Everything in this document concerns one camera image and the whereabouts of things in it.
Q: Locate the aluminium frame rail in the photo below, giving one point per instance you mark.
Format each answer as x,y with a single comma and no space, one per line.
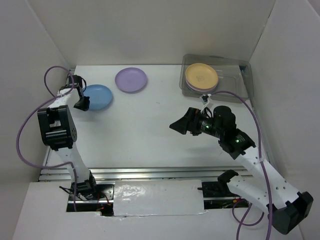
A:
131,138

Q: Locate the purple plate front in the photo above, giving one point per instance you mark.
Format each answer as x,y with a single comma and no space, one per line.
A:
202,90

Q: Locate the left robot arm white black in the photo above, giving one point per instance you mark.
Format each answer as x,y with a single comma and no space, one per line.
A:
58,131

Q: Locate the purple plate rear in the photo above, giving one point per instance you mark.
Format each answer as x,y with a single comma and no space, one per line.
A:
131,80

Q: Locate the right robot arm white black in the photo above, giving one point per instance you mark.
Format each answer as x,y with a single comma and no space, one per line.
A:
282,202

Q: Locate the clear plastic bin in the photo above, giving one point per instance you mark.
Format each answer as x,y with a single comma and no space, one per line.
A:
233,75

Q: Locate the purple plate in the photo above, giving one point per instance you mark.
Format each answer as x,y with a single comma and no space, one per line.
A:
202,90
131,80

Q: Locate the orange plate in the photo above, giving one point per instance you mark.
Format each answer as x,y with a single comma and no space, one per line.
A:
201,75

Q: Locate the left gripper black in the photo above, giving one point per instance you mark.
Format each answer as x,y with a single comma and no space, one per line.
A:
85,106

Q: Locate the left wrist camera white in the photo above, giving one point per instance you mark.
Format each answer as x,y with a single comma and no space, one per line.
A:
206,101

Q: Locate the blue plate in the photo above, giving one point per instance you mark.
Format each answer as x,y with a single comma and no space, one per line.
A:
100,96

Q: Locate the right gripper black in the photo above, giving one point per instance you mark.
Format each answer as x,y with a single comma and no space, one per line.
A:
188,122

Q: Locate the white foil cover panel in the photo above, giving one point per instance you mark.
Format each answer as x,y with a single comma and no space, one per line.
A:
158,198

